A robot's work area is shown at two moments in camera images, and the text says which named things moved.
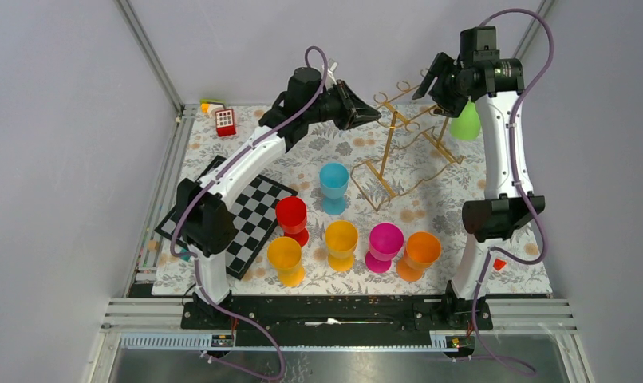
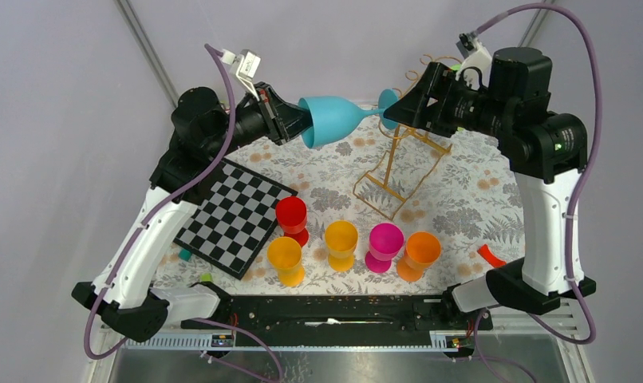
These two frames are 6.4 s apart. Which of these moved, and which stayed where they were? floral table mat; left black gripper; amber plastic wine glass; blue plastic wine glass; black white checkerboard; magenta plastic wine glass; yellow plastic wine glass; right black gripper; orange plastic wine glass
Moved: blue plastic wine glass; left black gripper; right black gripper
Stayed: black white checkerboard; yellow plastic wine glass; amber plastic wine glass; floral table mat; orange plastic wine glass; magenta plastic wine glass
